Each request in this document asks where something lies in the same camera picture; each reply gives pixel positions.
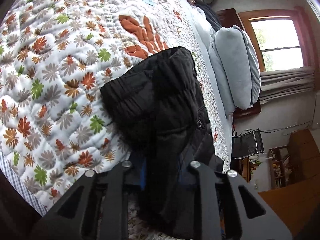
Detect black padded pants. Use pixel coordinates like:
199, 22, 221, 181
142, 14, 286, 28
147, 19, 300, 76
100, 47, 223, 239

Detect wooden wardrobe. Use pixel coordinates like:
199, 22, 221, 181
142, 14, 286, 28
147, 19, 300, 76
259, 129, 319, 239

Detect black office chair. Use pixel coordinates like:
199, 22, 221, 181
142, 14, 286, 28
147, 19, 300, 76
231, 129, 265, 159

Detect grey curtain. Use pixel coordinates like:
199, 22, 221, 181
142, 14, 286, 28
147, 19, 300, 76
259, 67, 315, 105

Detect folded light blue duvet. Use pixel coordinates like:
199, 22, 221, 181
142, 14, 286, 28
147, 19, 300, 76
208, 25, 261, 116

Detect floral quilted bedspread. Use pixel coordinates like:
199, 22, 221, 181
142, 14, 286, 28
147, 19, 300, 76
0, 0, 231, 240

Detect wooden wall shelf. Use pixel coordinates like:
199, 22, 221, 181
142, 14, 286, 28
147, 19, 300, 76
267, 146, 293, 190

